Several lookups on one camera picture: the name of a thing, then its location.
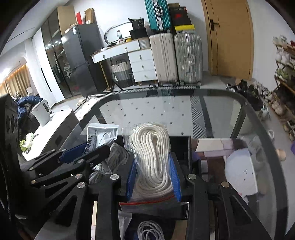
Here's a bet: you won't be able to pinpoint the clear plastic bag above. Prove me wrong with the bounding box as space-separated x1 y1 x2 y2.
118 209 133 240

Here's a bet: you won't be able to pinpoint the white desk with drawers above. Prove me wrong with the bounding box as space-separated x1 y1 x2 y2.
91 39 157 83

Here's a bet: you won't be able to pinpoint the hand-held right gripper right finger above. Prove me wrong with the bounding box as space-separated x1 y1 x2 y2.
169 153 266 240

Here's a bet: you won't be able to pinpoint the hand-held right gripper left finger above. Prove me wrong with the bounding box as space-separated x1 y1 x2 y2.
41 160 139 240

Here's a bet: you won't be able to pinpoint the green and white packet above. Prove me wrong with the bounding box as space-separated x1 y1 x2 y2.
19 132 35 155

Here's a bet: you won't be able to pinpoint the yellow and black box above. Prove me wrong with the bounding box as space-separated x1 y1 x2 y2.
174 24 195 33

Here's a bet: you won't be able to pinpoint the beige curtains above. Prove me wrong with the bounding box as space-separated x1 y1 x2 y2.
5 64 32 98

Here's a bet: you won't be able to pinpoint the silver suitcase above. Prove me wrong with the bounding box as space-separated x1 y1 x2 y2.
173 32 204 86

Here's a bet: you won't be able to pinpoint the white electric kettle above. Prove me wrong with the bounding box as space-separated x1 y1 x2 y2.
31 99 52 128

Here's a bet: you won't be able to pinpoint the blue down jacket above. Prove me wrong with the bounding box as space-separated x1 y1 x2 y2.
17 95 43 126

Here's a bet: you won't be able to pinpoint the black refrigerator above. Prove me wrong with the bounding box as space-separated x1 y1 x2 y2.
60 23 103 97

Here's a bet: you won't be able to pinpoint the large cardboard box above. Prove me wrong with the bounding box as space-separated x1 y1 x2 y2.
57 6 77 35

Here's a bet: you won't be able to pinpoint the white low cabinet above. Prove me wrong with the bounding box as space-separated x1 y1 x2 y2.
22 109 80 162

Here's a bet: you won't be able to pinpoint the black carton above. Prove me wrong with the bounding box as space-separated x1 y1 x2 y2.
168 3 192 27

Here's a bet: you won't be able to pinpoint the wooden shoe rack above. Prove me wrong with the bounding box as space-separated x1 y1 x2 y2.
273 35 295 141

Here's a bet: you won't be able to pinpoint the beige suitcase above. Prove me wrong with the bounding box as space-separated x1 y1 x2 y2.
149 32 179 86

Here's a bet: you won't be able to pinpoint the pink box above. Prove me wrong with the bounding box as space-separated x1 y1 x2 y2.
195 137 237 158

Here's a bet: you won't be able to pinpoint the teal suitcase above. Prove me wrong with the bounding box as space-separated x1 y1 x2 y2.
144 0 172 32

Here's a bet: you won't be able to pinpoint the white round stool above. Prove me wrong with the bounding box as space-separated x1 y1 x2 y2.
224 148 260 198

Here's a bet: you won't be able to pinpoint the curved metal tube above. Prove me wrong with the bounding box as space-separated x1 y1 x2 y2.
104 22 132 45

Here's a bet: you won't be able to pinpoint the white cable coil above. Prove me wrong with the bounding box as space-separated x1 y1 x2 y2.
137 220 167 240

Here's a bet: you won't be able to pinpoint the bagged white rope coil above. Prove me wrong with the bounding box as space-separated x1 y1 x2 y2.
121 123 183 205

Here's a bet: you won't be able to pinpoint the small cardboard box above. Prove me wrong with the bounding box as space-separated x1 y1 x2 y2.
84 8 96 25

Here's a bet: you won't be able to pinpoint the black tripod stand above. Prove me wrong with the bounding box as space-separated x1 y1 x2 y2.
106 75 124 93

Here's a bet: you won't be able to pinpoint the white ribbed container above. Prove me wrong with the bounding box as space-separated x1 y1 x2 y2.
138 37 152 50

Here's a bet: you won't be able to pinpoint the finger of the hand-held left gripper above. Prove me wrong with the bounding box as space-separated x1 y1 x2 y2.
21 143 89 172
30 144 111 200

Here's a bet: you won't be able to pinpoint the silver foil packet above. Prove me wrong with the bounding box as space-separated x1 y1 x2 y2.
87 123 119 177

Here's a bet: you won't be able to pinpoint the black bag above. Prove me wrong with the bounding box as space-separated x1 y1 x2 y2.
127 17 148 40

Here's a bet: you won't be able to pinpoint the black and white patterned rug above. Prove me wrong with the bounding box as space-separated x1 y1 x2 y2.
75 85 215 140

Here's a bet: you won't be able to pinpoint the wooden door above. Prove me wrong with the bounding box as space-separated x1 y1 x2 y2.
201 0 254 81

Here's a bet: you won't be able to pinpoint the white and grey laundry basket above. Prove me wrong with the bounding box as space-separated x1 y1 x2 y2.
110 59 133 88

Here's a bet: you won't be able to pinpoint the row of shoes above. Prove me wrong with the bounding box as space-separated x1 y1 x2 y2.
226 79 271 121

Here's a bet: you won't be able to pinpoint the dark glass cabinet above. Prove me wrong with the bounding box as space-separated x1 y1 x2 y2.
41 9 74 98

